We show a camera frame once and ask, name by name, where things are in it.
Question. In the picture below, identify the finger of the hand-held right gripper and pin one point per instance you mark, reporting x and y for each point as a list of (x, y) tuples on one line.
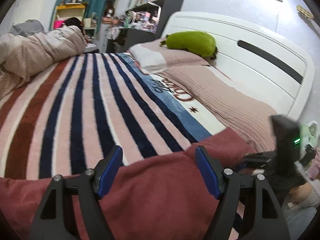
[(257, 157)]

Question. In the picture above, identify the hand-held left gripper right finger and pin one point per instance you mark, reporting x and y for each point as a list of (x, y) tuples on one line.
[(207, 172)]

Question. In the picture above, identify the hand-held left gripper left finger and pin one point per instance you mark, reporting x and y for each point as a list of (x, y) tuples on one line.
[(110, 170)]

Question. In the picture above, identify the dark red pants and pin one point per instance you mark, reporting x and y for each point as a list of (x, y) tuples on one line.
[(155, 192)]

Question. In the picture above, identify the person's right hand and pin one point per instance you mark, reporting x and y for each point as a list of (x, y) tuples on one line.
[(297, 192)]

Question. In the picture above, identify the pale green cloth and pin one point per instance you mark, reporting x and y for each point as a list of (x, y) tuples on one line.
[(310, 131)]

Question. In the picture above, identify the beige ribbed pillow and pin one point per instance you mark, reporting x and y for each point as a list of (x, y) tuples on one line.
[(225, 100)]

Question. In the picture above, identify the striped printed blanket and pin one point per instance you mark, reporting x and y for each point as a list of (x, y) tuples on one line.
[(87, 105)]

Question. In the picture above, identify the person's leg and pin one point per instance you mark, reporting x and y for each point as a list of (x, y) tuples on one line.
[(300, 222)]

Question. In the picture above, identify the white bed headboard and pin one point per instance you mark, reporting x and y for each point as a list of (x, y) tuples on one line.
[(250, 62)]

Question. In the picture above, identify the beige and white pillow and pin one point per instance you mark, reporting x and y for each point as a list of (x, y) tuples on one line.
[(175, 57)]

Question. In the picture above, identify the green plush toy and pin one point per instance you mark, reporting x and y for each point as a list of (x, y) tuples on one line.
[(192, 42)]

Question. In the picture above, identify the dark desk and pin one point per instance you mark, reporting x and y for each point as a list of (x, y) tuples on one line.
[(132, 37)]

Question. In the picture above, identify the beige and grey quilt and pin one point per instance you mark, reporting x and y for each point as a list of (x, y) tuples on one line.
[(37, 52)]

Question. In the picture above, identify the white storage rack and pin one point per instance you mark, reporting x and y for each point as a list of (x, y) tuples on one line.
[(90, 27)]

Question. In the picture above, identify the mannequin head with wig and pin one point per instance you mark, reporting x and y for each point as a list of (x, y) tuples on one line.
[(109, 12)]

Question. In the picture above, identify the yellow shelf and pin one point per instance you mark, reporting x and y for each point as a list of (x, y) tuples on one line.
[(72, 7)]

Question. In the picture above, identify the dark shelf unit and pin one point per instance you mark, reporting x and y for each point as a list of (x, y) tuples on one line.
[(175, 5)]

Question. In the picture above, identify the white door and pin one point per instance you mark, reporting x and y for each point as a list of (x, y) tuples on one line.
[(30, 2)]

